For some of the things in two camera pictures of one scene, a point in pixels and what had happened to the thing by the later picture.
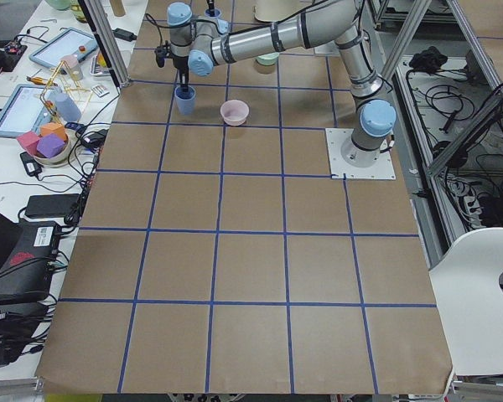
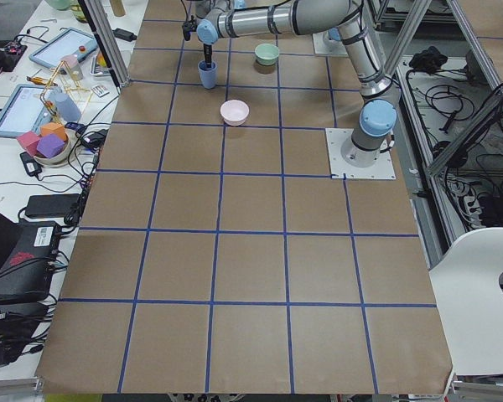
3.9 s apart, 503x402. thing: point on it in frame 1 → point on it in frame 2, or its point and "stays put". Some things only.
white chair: x=481 y=324 stays put
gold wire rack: x=75 y=86 stays put
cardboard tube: x=117 y=7 stays put
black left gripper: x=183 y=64 → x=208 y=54
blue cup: x=185 y=100 → x=208 y=70
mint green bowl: x=267 y=59 stays put
